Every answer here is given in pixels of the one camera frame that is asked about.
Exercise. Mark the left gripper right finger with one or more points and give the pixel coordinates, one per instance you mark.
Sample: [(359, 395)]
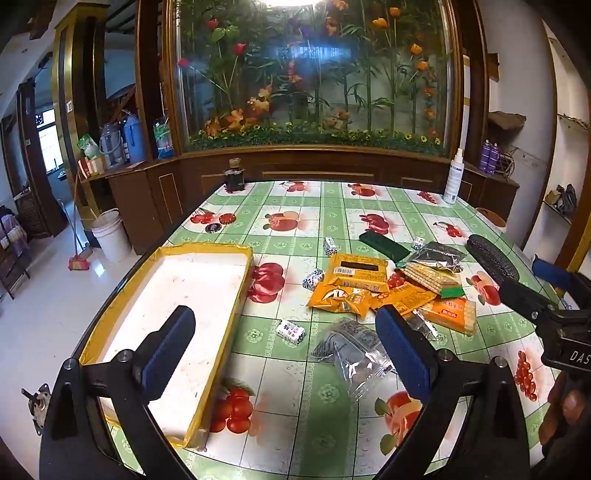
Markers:
[(411, 353)]

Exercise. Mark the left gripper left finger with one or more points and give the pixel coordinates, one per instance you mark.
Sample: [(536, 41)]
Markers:
[(158, 355)]

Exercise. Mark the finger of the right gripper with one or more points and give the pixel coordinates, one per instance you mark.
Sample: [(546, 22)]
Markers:
[(525, 301), (552, 273)]

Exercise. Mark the orange text snack pack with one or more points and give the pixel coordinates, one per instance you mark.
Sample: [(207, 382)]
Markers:
[(405, 298)]

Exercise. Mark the clear plastic snack bag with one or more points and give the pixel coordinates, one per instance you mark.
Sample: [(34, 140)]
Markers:
[(357, 353)]

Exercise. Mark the orange peanut cracker pack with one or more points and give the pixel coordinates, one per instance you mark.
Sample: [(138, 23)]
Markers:
[(457, 314)]

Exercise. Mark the cracker pack green end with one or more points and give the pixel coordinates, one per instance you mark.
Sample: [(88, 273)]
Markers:
[(443, 282)]

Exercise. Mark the silver foil snack bag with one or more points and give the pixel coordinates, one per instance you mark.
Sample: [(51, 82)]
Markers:
[(436, 255)]

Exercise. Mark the orange AC snack pack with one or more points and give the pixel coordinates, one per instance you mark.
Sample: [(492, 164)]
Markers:
[(340, 299)]

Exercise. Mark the dark green snack pouch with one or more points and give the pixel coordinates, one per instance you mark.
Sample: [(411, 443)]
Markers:
[(391, 249)]

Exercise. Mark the white blue milk candy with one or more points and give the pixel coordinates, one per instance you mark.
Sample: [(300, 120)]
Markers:
[(290, 332)]

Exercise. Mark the blue white patterned candy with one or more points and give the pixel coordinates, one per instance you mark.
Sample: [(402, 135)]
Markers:
[(312, 279)]

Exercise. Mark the person's right hand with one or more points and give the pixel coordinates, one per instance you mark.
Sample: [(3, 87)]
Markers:
[(564, 407)]

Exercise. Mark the black glasses case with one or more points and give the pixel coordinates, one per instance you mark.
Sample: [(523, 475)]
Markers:
[(495, 263)]

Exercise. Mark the yellow white foam tray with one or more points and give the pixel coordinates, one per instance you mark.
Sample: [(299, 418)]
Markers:
[(211, 280)]

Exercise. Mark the red broom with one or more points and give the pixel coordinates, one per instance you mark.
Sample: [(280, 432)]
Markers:
[(79, 261)]

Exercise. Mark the white plastic bucket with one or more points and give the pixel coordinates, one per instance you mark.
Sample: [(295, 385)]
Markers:
[(109, 231)]

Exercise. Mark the purple bottles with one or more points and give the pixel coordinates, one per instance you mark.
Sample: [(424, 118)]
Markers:
[(489, 158)]

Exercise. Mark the white spray bottle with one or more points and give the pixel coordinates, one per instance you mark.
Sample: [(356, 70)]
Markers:
[(455, 177)]

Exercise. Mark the small wrapped candy far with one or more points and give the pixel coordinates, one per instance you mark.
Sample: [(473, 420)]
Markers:
[(330, 247)]

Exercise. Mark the dark ink bottle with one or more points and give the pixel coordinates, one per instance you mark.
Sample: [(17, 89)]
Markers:
[(233, 177)]

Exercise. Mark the grey thermos jug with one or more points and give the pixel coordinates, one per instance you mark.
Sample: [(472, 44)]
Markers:
[(110, 145)]

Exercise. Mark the blue thermos jug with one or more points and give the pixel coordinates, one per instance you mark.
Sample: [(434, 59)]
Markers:
[(134, 139)]

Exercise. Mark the green white bag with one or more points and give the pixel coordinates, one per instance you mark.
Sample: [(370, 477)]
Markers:
[(88, 146)]

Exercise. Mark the flower aquarium display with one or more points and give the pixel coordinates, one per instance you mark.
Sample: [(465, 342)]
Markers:
[(378, 74)]

